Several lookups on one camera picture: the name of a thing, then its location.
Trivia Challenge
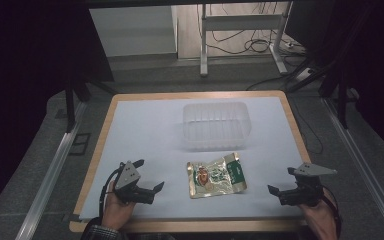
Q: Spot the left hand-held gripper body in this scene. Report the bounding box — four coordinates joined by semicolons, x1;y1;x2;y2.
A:
114;160;156;205

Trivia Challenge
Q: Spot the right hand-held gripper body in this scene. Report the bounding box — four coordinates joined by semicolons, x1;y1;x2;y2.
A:
278;162;338;207

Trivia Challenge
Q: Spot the gold and green snack packet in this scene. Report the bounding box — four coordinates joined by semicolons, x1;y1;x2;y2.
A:
186;152;248;200

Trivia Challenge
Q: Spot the clear plastic container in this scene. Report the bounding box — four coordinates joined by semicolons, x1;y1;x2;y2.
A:
182;101;252;151

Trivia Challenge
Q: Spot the person's right hand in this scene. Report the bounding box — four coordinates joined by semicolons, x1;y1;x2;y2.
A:
298;199;339;240

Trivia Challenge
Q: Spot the person's left hand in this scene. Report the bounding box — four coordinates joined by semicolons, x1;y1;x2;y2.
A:
101;181;136;231

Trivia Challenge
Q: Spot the white table mat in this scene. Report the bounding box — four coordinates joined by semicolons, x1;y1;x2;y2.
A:
79;96;312;221

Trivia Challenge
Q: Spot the black floor plate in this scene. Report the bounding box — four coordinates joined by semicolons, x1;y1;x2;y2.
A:
68;132;92;157

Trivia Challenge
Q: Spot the black stand leg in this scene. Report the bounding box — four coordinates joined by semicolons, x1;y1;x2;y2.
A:
64;75;115;134
319;66;352;130

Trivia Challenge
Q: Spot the white power strip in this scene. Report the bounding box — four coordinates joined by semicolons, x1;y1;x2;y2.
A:
294;67;315;83

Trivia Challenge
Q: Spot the white panel board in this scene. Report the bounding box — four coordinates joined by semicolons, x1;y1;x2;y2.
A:
89;5;178;58

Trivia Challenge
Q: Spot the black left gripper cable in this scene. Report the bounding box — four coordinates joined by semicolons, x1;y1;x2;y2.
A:
98;162;125;222

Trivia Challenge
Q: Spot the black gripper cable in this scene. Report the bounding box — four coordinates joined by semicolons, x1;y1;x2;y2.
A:
98;162;125;222
320;185;343;238

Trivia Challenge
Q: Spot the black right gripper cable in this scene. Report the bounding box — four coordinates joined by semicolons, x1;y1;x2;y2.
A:
320;185;343;238

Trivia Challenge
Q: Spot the aluminium floor rail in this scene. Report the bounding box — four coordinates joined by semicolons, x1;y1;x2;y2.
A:
322;97;384;240
14;101;88;240

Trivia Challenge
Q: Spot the tangle of black floor cables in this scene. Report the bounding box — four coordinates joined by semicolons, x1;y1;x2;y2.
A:
206;3;308;58

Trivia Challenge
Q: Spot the white metal desk frame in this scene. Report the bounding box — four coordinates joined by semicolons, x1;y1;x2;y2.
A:
199;1;293;78

